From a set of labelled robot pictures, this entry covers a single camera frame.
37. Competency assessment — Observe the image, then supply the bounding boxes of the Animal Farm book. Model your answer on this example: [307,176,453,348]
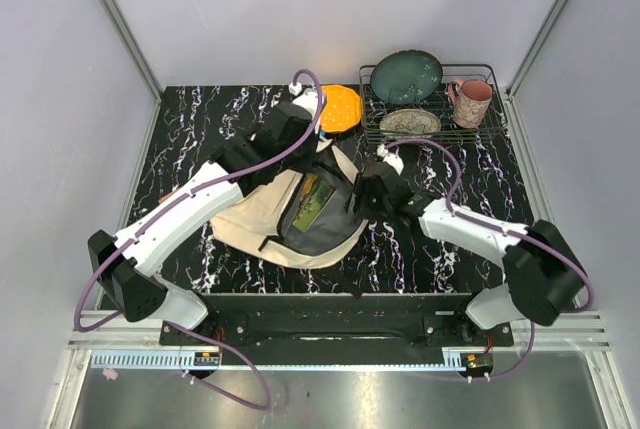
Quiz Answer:
[292,174,335,232]

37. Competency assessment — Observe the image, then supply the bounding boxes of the beige canvas backpack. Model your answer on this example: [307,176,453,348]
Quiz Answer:
[210,140,368,269]

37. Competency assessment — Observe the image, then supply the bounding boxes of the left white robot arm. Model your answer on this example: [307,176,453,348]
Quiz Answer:
[87,101,322,345]

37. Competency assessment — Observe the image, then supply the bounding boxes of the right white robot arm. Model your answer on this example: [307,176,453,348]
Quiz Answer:
[349,162,586,346]

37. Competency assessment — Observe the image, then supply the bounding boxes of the orange polka dot plate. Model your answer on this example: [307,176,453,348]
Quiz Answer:
[320,85,362,134]

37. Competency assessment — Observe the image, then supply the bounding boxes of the beige patterned plate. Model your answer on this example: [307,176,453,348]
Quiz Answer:
[379,108,442,139]

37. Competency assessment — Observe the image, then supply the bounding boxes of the dark teal plate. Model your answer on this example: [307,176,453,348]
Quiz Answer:
[370,49,443,105]

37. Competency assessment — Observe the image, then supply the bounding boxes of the pink patterned mug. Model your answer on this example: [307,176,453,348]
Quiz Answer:
[448,79,493,129]

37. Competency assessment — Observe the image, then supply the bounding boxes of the brown leather wallet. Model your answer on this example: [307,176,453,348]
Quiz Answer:
[159,191,175,204]

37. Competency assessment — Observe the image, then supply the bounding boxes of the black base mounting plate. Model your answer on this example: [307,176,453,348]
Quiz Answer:
[159,293,514,350]

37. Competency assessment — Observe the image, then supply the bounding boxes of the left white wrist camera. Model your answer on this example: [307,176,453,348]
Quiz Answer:
[288,82,325,121]

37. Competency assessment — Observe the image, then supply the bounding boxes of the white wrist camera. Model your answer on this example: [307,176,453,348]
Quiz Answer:
[376,144,404,175]
[288,82,325,121]

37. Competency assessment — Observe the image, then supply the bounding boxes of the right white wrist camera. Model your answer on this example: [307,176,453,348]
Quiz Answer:
[376,144,404,175]

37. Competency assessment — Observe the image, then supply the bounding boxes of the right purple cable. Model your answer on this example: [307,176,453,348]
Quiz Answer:
[379,137,597,383]

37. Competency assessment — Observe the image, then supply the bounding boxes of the purple cable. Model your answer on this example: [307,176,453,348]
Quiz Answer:
[379,137,597,383]
[73,68,325,410]

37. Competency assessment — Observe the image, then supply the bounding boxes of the black wire dish rack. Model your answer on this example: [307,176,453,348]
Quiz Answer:
[359,64,507,146]

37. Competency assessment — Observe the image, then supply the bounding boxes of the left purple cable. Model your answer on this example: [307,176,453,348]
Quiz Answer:
[73,68,325,410]

